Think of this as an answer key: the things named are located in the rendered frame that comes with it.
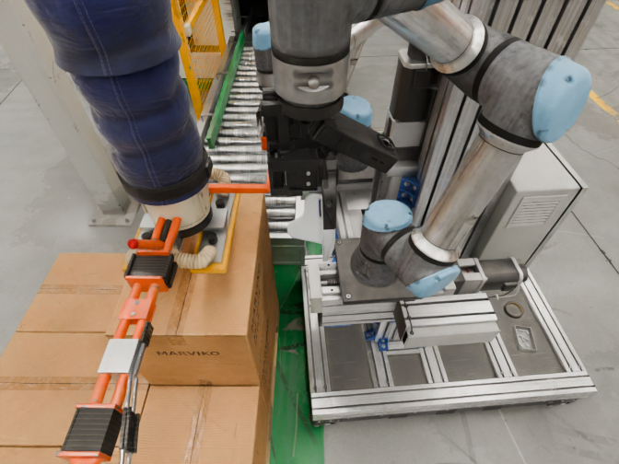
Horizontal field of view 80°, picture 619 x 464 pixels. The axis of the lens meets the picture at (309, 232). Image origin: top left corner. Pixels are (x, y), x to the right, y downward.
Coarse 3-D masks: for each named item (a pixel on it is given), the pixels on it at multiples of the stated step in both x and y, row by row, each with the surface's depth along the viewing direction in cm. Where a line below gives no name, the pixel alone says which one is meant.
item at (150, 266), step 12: (144, 252) 89; (156, 252) 89; (168, 252) 89; (132, 264) 88; (144, 264) 88; (156, 264) 88; (168, 264) 87; (132, 276) 84; (144, 276) 84; (156, 276) 84; (168, 276) 86; (144, 288) 87
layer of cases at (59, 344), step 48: (48, 288) 161; (96, 288) 161; (48, 336) 146; (96, 336) 146; (0, 384) 134; (48, 384) 134; (144, 384) 134; (0, 432) 124; (48, 432) 124; (144, 432) 124; (192, 432) 124; (240, 432) 124
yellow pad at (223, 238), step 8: (216, 200) 116; (224, 200) 120; (232, 200) 120; (216, 208) 118; (224, 208) 118; (232, 208) 118; (232, 216) 116; (232, 224) 114; (200, 232) 112; (208, 232) 111; (216, 232) 111; (224, 232) 111; (232, 232) 112; (200, 240) 109; (208, 240) 107; (216, 240) 108; (224, 240) 109; (200, 248) 107; (216, 248) 107; (224, 248) 108; (216, 256) 105; (224, 256) 106; (216, 264) 104; (224, 264) 104; (192, 272) 103; (200, 272) 103; (208, 272) 103; (216, 272) 103; (224, 272) 103
